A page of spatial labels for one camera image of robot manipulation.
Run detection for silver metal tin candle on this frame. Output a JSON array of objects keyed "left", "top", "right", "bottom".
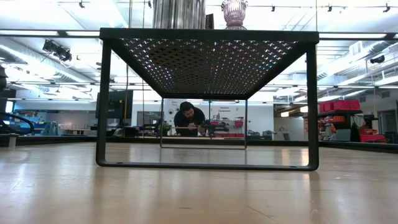
[{"left": 152, "top": 0, "right": 215, "bottom": 30}]

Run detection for pink glass candlestick holder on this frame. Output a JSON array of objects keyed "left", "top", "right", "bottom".
[{"left": 220, "top": 0, "right": 250, "bottom": 30}]

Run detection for person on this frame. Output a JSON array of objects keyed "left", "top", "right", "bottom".
[{"left": 173, "top": 101, "right": 208, "bottom": 138}]

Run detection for small background plant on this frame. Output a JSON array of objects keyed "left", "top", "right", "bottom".
[{"left": 160, "top": 121, "right": 173, "bottom": 137}]

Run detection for red background bins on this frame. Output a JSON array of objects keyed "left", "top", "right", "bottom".
[{"left": 214, "top": 119, "right": 245, "bottom": 138}]

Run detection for black perforated metal shelf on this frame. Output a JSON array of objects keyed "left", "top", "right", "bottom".
[{"left": 95, "top": 27, "right": 320, "bottom": 172}]

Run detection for black monitor screen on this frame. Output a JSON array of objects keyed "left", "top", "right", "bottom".
[{"left": 95, "top": 90, "right": 134, "bottom": 120}]

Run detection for black storage rack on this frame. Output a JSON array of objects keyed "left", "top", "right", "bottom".
[{"left": 317, "top": 108, "right": 364, "bottom": 142}]

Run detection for red storage bins row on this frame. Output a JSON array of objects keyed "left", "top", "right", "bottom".
[{"left": 318, "top": 99, "right": 361, "bottom": 113}]

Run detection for black ceiling spotlight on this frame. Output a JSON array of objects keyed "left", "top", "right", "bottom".
[{"left": 42, "top": 39, "right": 73, "bottom": 62}]

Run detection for red storage bins stack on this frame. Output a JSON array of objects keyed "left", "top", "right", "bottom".
[{"left": 358, "top": 128, "right": 389, "bottom": 144}]

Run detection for black aluminium table frame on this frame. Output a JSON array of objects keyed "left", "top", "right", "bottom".
[{"left": 0, "top": 134, "right": 398, "bottom": 154}]

